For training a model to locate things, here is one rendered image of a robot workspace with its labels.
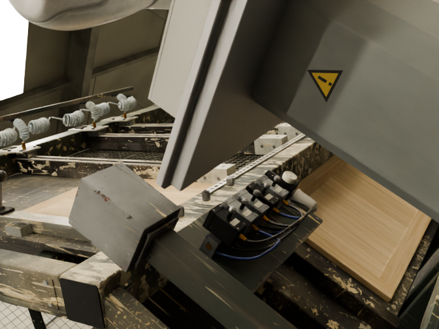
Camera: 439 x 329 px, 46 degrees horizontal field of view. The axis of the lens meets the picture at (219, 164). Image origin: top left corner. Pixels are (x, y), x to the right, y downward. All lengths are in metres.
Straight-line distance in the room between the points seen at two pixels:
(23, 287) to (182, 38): 0.75
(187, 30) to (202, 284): 0.46
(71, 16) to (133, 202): 0.38
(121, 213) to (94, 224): 0.08
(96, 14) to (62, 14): 0.05
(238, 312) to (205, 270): 0.10
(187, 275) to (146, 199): 0.17
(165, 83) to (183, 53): 0.07
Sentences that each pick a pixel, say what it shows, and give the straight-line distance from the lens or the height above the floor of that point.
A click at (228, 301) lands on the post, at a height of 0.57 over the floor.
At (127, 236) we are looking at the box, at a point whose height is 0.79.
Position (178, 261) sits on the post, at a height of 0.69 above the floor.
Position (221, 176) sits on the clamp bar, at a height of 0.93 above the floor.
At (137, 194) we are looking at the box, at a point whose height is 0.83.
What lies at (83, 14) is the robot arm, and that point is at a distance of 0.82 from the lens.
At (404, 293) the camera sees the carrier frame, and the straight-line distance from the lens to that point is 2.09.
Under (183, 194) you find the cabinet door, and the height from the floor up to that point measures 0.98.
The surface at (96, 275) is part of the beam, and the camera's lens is 1.15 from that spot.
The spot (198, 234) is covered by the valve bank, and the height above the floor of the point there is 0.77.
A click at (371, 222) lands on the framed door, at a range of 2.32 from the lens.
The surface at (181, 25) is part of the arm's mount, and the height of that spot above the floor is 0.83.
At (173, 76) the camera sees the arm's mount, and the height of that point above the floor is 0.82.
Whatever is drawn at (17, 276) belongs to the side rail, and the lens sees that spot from 1.32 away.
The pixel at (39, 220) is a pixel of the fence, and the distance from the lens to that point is 1.61.
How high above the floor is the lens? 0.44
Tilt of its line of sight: 17 degrees up
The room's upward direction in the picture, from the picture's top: 54 degrees counter-clockwise
